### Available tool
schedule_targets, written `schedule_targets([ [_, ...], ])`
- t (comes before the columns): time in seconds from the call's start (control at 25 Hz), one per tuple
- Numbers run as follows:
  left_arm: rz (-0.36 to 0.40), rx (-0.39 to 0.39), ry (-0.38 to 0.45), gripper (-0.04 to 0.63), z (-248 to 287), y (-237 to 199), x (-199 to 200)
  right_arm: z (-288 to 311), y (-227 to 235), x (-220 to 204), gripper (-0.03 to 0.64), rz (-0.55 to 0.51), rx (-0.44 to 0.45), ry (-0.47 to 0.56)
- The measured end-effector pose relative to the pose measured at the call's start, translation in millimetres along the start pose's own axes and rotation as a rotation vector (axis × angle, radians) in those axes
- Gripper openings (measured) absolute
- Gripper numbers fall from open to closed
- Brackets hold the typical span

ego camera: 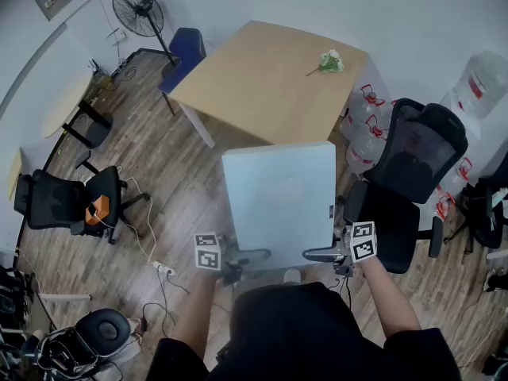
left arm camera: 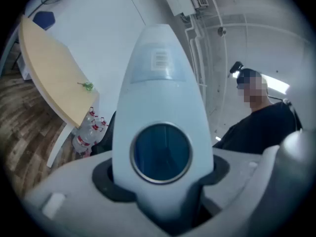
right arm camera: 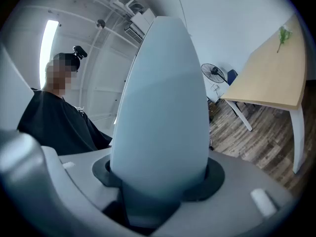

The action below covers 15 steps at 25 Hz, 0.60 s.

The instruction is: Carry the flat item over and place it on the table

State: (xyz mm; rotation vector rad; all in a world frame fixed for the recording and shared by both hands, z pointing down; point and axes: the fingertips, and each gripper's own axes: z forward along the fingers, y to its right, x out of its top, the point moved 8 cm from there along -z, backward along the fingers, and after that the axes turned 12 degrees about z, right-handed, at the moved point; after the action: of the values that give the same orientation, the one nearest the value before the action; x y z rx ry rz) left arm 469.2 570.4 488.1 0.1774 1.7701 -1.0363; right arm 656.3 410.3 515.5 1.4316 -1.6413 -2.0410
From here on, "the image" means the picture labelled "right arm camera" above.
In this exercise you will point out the black head-mounted camera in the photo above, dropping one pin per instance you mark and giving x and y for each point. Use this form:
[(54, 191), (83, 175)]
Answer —
[(80, 51)]

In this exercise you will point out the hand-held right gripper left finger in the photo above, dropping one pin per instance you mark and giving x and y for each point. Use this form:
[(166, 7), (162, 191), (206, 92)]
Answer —
[(81, 176)]

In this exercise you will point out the wooden table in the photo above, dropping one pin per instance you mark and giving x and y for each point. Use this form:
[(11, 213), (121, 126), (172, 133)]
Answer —
[(271, 78)]

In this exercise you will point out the white artificial flower sprig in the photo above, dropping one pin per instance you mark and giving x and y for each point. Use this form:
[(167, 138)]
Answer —
[(284, 36)]

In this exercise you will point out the long ceiling light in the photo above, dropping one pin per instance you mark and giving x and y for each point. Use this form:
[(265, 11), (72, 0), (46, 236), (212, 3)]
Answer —
[(48, 48)]

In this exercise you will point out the white air conditioner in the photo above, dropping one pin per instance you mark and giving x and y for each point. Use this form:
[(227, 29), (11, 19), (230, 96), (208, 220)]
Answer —
[(138, 25)]

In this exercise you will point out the person's head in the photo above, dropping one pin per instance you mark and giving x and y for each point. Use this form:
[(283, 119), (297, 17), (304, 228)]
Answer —
[(61, 75)]

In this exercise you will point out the person's black shirt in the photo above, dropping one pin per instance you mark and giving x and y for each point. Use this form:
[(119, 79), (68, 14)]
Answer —
[(56, 125)]

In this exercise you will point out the cardboard box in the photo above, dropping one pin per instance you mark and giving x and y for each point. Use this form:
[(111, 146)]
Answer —
[(211, 110)]

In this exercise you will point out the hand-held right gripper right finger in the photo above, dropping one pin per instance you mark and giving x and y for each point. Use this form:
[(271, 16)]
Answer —
[(237, 181)]

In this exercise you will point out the white wall outlet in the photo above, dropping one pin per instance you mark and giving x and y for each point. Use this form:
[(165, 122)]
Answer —
[(214, 87)]

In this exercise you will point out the black standing fan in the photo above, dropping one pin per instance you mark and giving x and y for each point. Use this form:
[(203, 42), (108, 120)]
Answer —
[(213, 73)]

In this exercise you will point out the black ceiling camera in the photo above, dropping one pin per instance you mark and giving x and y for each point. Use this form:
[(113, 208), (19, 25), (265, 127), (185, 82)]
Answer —
[(100, 23)]

